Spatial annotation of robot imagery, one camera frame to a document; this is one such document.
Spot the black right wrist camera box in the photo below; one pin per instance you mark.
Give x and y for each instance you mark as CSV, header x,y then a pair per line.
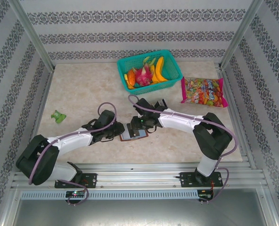
x,y
144,105

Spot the aluminium mounting rail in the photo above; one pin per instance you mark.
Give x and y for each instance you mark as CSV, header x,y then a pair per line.
x,y
134,174

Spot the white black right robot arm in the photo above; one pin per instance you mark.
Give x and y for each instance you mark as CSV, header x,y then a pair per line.
x,y
177,120

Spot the fruit chewy candy bag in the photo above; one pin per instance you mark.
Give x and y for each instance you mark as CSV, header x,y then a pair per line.
x,y
203,93

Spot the teal plastic basket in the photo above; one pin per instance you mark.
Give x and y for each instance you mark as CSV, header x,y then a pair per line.
x,y
151,90

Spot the aluminium frame post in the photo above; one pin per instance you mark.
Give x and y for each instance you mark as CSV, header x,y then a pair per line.
x,y
240,33
31,33

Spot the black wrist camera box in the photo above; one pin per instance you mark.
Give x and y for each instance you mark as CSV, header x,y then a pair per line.
x,y
144,105
107,117

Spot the small green toy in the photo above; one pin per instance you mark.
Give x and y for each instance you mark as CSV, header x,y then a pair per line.
x,y
58,117

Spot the orange striped fruit toy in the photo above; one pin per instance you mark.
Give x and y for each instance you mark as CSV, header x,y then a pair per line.
x,y
130,76

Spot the pink dragon fruit toy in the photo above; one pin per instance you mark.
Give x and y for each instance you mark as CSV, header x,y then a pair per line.
x,y
143,76

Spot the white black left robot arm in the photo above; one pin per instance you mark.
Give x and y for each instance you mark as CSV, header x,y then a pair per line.
x,y
71,141

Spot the small circuit board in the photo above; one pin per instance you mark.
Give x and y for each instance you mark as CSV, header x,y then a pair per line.
x,y
76,194

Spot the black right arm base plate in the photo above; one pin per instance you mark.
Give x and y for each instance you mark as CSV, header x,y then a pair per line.
x,y
186,180

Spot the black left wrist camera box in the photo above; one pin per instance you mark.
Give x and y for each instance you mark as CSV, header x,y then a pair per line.
x,y
107,117

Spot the brown leather card holder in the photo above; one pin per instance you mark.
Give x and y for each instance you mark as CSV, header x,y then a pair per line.
x,y
143,134

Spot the yellow banana toy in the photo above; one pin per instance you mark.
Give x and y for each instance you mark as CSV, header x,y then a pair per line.
x,y
153,79

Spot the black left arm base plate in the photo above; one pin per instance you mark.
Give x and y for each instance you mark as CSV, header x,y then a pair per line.
x,y
90,180

